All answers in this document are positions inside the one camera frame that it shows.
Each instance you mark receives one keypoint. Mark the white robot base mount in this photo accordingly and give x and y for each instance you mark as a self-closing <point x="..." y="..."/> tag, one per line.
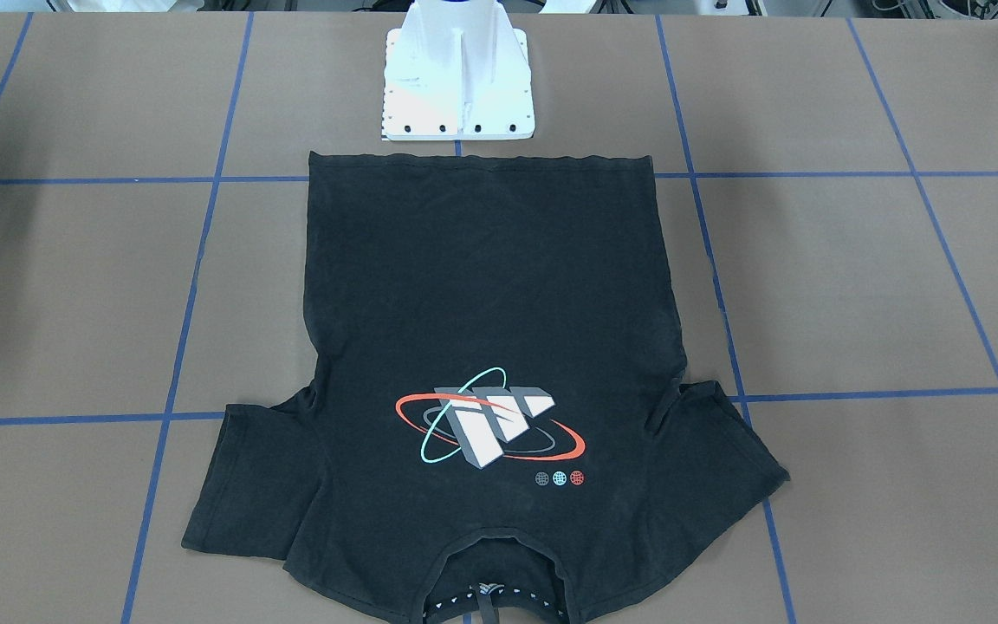
<point x="457" y="70"/>

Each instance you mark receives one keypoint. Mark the black graphic t-shirt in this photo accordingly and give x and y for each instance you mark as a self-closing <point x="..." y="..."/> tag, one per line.
<point x="499" y="418"/>

